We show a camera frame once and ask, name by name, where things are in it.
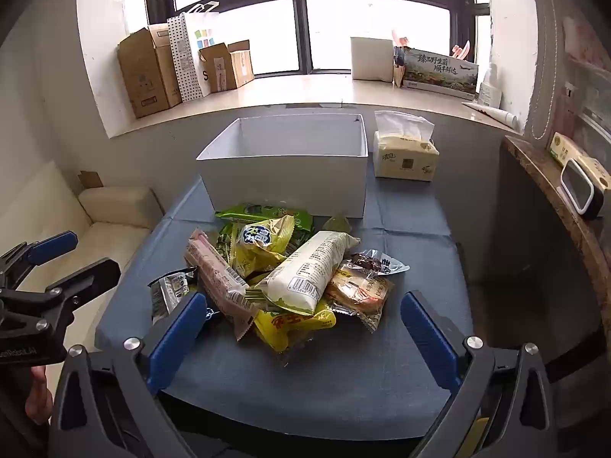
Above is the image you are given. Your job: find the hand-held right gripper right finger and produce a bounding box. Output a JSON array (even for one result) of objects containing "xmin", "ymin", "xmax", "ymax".
[{"xmin": 400, "ymin": 290, "xmax": 559, "ymax": 458}]

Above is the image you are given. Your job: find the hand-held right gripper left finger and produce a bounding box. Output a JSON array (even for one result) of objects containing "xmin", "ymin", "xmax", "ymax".
[{"xmin": 50, "ymin": 291, "xmax": 208, "ymax": 458}]

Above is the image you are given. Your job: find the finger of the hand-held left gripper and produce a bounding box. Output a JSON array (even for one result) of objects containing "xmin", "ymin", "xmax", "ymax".
[
  {"xmin": 0, "ymin": 231, "xmax": 79, "ymax": 289},
  {"xmin": 0, "ymin": 258, "xmax": 121, "ymax": 314}
]

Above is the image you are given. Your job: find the small silver snack packet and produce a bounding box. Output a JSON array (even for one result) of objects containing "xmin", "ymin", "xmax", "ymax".
[{"xmin": 148, "ymin": 269, "xmax": 199, "ymax": 327}]

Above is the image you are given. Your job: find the pink snack packet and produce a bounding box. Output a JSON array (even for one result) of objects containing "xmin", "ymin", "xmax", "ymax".
[{"xmin": 184, "ymin": 228, "xmax": 261, "ymax": 342}]

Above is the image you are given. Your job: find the clear golden pastry packet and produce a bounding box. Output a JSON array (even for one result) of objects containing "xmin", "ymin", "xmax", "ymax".
[{"xmin": 325, "ymin": 267, "xmax": 396, "ymax": 334}]

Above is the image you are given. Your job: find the plain yellow snack packet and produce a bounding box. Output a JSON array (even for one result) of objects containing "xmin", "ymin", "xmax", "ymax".
[{"xmin": 253, "ymin": 296, "xmax": 337, "ymax": 368}]

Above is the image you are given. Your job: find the yellow blue-print snack packet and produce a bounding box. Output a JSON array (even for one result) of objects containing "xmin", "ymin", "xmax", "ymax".
[{"xmin": 229, "ymin": 214, "xmax": 296, "ymax": 277}]

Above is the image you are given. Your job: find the white puffy snack packet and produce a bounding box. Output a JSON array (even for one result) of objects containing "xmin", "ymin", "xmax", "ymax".
[{"xmin": 248, "ymin": 230, "xmax": 361, "ymax": 316}]

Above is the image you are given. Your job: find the long green snack packet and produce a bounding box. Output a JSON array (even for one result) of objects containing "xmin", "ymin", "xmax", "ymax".
[{"xmin": 215, "ymin": 203, "xmax": 313, "ymax": 230}]

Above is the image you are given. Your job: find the white cardboard box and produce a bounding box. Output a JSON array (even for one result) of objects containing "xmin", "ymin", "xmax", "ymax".
[{"xmin": 196, "ymin": 114, "xmax": 369, "ymax": 219}]

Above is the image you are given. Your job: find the person's left hand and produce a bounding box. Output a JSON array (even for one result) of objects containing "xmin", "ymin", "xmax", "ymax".
[{"xmin": 24, "ymin": 365, "xmax": 55, "ymax": 426}]

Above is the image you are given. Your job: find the cream tissue pack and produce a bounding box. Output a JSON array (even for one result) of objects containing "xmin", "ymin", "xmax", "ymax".
[{"xmin": 372, "ymin": 111, "xmax": 440, "ymax": 182}]

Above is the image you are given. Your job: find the tall brown cardboard box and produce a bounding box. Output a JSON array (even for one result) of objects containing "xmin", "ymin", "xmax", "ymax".
[{"xmin": 117, "ymin": 24, "xmax": 183, "ymax": 119}]

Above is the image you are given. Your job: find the black rimmed white device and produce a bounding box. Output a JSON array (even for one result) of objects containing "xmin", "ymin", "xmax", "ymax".
[{"xmin": 559, "ymin": 158, "xmax": 607, "ymax": 220}]

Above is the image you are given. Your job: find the white polka-dot paper bag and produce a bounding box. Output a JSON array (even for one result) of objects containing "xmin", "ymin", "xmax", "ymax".
[{"xmin": 167, "ymin": 2, "xmax": 225, "ymax": 103}]

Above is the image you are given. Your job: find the white squeeze tube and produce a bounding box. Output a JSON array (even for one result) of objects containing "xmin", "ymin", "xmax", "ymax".
[{"xmin": 462, "ymin": 100, "xmax": 519, "ymax": 129}]

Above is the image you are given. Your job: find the small open cardboard box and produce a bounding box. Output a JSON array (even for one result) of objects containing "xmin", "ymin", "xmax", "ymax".
[{"xmin": 198, "ymin": 39, "xmax": 255, "ymax": 93}]

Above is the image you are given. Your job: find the white plastic bottle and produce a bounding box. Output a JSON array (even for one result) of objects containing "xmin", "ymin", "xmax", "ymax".
[{"xmin": 478, "ymin": 64, "xmax": 503, "ymax": 110}]

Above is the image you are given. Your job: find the landscape printed gift box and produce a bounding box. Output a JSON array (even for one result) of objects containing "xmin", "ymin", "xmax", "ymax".
[{"xmin": 401, "ymin": 48, "xmax": 479, "ymax": 101}]

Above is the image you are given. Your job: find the pale stone window sill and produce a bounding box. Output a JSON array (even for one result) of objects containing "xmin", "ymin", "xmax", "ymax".
[{"xmin": 102, "ymin": 74, "xmax": 526, "ymax": 140}]

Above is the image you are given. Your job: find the plain white box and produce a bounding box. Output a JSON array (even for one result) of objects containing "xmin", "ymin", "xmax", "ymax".
[{"xmin": 350, "ymin": 37, "xmax": 396, "ymax": 82}]

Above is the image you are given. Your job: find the dark window frame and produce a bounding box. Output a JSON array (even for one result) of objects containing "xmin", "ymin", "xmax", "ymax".
[{"xmin": 143, "ymin": 0, "xmax": 492, "ymax": 77}]

